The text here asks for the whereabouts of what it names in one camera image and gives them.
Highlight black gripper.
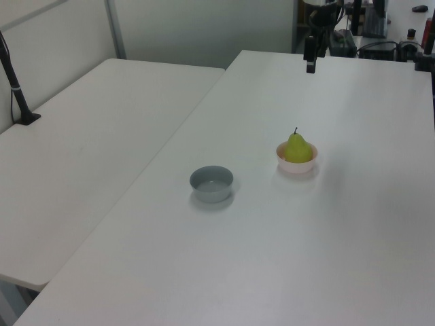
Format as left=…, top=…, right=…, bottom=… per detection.
left=304, top=2, right=341, bottom=74

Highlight green yellow pear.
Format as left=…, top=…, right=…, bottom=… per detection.
left=283, top=126, right=313, bottom=164

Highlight pink plastic bowl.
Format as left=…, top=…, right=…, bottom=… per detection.
left=275, top=141, right=320, bottom=175

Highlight grey plastic bowl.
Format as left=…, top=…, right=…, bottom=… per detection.
left=189, top=165, right=235, bottom=204

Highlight black green device box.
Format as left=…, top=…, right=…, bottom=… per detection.
left=330, top=29, right=357, bottom=57

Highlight black electronics box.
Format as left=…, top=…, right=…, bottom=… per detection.
left=355, top=40, right=399, bottom=62

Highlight dark grey laptop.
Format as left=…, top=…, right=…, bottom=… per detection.
left=360, top=0, right=389, bottom=39

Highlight emergency stop button box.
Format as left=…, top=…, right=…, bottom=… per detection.
left=399, top=28, right=422, bottom=62

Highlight black clamped camera stand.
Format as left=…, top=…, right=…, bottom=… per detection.
left=413, top=18, right=435, bottom=73

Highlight grey metal partition post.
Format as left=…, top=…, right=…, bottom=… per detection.
left=104, top=0, right=127, bottom=60

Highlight black camera stand with clamp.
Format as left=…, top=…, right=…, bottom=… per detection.
left=0, top=29, right=42, bottom=127

